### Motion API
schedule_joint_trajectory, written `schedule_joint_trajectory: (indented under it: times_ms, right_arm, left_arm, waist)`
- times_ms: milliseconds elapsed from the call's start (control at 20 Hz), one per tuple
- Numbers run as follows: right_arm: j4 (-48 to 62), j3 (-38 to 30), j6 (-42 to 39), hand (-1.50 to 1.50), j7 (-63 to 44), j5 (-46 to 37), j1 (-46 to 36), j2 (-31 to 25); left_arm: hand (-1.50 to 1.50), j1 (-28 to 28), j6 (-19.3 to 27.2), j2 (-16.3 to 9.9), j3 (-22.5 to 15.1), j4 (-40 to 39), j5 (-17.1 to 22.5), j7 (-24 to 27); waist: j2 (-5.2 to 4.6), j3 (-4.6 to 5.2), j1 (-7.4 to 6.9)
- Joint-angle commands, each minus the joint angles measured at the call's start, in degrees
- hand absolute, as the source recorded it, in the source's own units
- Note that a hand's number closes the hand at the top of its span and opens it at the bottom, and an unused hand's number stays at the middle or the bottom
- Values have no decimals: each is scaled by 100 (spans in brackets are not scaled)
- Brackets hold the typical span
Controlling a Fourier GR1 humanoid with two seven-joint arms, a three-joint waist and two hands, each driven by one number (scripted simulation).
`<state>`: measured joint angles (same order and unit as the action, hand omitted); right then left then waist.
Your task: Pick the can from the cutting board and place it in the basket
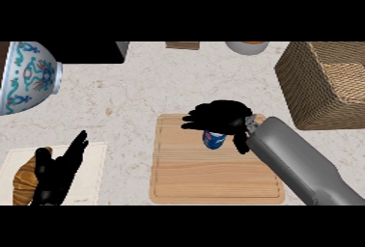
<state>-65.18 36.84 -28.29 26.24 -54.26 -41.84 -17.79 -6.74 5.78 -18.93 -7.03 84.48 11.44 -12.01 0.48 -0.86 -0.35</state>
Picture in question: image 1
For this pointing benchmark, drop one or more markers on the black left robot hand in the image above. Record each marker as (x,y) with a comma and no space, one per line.
(59,173)

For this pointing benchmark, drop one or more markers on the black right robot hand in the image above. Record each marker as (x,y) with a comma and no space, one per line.
(220,117)

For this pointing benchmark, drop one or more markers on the blue can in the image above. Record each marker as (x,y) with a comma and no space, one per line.
(212,140)

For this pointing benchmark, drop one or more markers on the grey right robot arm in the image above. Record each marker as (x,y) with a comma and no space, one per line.
(294,160)

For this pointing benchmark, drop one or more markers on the wooden cutting board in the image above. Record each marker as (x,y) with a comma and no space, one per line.
(212,170)

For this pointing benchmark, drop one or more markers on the brown wicker basket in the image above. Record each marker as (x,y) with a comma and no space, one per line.
(328,83)

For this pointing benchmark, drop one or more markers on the brown croissant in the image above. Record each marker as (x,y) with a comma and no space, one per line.
(23,183)

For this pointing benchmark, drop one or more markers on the grey bowl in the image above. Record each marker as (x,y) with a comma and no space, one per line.
(246,46)

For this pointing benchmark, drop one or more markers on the brown wooden block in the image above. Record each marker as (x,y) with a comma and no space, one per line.
(181,45)

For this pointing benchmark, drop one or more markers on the white patterned bowl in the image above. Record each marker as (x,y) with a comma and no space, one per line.
(25,77)

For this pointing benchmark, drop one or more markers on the black appliance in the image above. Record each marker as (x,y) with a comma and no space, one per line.
(90,51)

